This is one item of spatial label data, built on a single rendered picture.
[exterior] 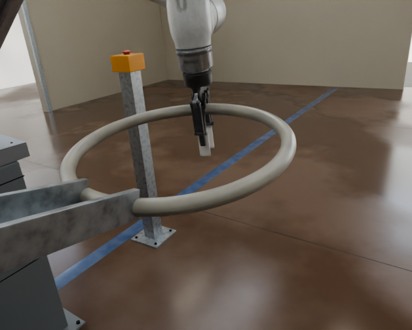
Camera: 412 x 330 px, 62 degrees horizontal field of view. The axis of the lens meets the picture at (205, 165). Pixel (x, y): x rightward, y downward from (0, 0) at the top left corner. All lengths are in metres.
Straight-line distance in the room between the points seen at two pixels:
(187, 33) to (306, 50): 5.76
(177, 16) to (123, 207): 0.49
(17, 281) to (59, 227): 1.08
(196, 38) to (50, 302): 1.22
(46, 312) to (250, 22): 6.12
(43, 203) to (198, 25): 0.52
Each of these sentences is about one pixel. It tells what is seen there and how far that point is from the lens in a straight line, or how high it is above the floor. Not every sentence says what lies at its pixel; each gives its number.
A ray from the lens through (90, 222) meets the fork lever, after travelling 0.48.
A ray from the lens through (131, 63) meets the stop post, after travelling 1.77.
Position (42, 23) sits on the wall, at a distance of 6.29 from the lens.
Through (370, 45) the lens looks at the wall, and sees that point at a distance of 6.31.
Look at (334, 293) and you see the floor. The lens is 1.81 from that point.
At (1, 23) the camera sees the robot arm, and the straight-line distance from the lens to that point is 1.34.
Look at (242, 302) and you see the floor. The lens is 1.71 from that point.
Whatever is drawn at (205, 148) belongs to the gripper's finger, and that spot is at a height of 0.88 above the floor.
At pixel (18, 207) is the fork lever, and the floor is 0.99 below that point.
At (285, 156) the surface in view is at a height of 0.98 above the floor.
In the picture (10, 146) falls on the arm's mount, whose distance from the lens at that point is 1.36.
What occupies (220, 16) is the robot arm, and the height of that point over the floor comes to 1.22.
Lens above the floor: 1.21
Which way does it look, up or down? 23 degrees down
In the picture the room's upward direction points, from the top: 4 degrees counter-clockwise
